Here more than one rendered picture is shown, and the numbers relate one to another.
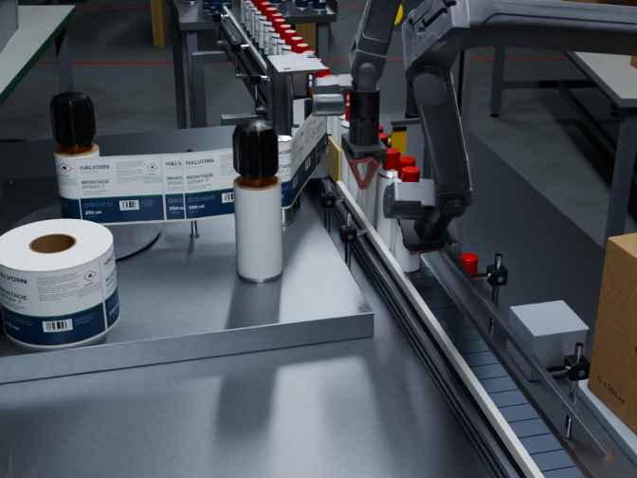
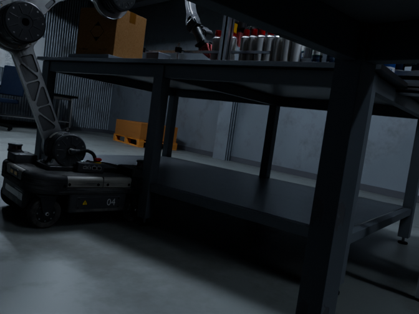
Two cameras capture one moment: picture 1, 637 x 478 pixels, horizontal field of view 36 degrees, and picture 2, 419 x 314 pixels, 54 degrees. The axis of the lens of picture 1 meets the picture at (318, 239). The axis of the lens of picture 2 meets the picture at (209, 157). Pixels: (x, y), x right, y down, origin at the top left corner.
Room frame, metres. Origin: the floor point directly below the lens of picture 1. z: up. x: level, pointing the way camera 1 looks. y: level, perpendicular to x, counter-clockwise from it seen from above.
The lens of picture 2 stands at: (3.55, -1.68, 0.55)
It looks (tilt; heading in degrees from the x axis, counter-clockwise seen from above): 5 degrees down; 140
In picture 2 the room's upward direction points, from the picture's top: 8 degrees clockwise
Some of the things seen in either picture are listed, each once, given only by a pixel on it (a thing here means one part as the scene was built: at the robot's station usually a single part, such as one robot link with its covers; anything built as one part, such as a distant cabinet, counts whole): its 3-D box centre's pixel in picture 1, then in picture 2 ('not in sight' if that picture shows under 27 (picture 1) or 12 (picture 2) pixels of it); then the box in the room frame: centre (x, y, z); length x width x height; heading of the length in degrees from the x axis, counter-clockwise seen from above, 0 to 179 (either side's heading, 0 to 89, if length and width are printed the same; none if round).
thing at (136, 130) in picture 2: not in sight; (144, 134); (-3.07, 2.29, 0.21); 1.19 x 0.87 x 0.41; 2
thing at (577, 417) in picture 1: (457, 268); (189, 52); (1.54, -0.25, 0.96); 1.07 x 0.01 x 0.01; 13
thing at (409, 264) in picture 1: (409, 219); (216, 48); (1.69, -0.17, 0.98); 0.05 x 0.05 x 0.20
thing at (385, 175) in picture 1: (390, 199); (231, 48); (1.79, -0.14, 0.98); 0.05 x 0.05 x 0.20
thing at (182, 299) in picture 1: (164, 247); not in sight; (1.83, 0.32, 0.86); 0.80 x 0.67 x 0.05; 13
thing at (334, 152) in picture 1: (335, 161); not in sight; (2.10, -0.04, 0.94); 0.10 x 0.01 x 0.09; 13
